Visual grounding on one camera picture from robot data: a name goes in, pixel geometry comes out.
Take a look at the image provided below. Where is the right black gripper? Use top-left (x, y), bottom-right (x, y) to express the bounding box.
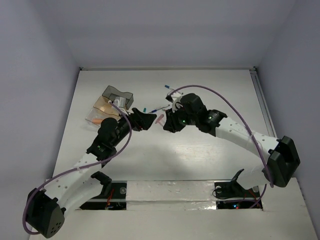
top-left (163, 104), bottom-right (198, 133)

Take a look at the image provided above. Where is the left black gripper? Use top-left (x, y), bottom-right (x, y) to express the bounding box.
top-left (111, 108), bottom-right (156, 147)

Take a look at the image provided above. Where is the pink highlighter marker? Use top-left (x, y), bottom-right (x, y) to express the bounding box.
top-left (155, 114), bottom-right (164, 126)

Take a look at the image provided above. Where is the orange highlighter marker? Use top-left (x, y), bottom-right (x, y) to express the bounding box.
top-left (91, 118), bottom-right (102, 125)

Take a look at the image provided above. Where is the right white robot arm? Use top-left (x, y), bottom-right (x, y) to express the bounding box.
top-left (163, 93), bottom-right (301, 196)

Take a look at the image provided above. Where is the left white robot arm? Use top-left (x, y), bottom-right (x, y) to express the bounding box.
top-left (22, 107), bottom-right (157, 239)

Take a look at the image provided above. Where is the blue ballpoint pen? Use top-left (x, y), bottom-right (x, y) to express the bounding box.
top-left (148, 105), bottom-right (170, 114)

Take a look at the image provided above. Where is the clear plastic container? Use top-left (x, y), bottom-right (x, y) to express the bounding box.
top-left (85, 107), bottom-right (121, 128)

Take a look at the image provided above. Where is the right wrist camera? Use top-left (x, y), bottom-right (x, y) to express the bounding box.
top-left (165, 91), bottom-right (183, 113)

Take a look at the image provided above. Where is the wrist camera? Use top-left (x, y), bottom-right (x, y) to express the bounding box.
top-left (165, 91), bottom-right (183, 113)
top-left (108, 96), bottom-right (126, 109)

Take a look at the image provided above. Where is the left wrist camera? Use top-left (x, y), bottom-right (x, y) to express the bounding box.
top-left (108, 96), bottom-right (126, 109)

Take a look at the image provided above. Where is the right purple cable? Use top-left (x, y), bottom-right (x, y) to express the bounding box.
top-left (167, 84), bottom-right (275, 210)

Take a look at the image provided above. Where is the purple cable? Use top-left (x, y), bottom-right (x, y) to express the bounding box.
top-left (167, 84), bottom-right (275, 210)
top-left (21, 101), bottom-right (133, 236)

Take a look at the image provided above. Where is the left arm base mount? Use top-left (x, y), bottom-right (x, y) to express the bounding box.
top-left (79, 171), bottom-right (127, 211)

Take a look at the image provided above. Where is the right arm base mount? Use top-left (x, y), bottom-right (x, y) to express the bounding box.
top-left (212, 169), bottom-right (263, 210)

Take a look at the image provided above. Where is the aluminium side rail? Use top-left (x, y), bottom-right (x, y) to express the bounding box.
top-left (249, 67), bottom-right (278, 138)

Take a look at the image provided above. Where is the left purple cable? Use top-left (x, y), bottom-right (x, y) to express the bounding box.
top-left (21, 101), bottom-right (133, 236)

